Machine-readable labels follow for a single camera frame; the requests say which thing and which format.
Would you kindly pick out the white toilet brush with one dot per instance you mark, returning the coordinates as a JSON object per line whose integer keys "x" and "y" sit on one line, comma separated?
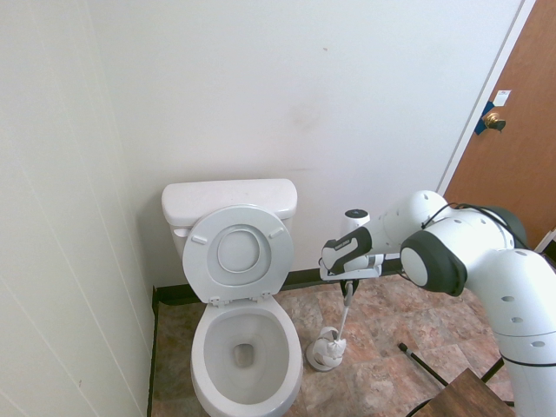
{"x": 343, "y": 319}

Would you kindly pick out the white paper label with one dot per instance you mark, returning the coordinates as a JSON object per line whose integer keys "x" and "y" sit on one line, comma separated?
{"x": 501, "y": 99}

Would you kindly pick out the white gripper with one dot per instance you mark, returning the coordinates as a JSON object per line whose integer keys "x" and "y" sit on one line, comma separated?
{"x": 356, "y": 273}

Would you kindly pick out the white toilet bowl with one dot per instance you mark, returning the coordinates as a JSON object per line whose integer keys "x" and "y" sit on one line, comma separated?
{"x": 204, "y": 382}

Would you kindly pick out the white door frame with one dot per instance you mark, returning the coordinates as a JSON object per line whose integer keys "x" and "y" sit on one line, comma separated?
{"x": 483, "y": 100}

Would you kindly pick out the white toilet tank lid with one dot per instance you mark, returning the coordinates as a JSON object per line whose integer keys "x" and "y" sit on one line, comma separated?
{"x": 226, "y": 195}

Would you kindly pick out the dark wooden table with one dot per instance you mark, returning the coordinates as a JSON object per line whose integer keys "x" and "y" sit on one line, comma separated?
{"x": 469, "y": 399}

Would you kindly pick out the white toilet seat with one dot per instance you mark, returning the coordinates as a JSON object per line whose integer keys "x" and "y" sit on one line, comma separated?
{"x": 195, "y": 265}

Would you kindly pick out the black baseboard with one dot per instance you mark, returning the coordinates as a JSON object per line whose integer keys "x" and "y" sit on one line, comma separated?
{"x": 304, "y": 278}
{"x": 153, "y": 347}

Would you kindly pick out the white toilet tank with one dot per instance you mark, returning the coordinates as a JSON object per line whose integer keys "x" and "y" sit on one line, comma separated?
{"x": 180, "y": 223}

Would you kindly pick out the white flush lever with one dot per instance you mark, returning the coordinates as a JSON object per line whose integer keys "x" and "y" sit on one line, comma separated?
{"x": 181, "y": 232}

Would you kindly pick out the brass door knob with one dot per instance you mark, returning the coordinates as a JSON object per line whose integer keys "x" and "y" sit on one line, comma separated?
{"x": 492, "y": 118}

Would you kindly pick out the white toilet brush holder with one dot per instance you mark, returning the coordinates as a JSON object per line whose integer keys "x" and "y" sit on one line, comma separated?
{"x": 326, "y": 367}

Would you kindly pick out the blue tape strip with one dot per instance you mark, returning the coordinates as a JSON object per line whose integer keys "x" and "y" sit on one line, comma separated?
{"x": 480, "y": 127}

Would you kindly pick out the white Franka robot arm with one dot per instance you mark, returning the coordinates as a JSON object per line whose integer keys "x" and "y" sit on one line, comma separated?
{"x": 478, "y": 243}

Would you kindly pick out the brown wooden door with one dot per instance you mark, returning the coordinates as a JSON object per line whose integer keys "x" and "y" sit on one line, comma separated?
{"x": 521, "y": 152}

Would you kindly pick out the black tripod stand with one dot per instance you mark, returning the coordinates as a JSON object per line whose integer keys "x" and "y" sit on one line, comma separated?
{"x": 423, "y": 364}

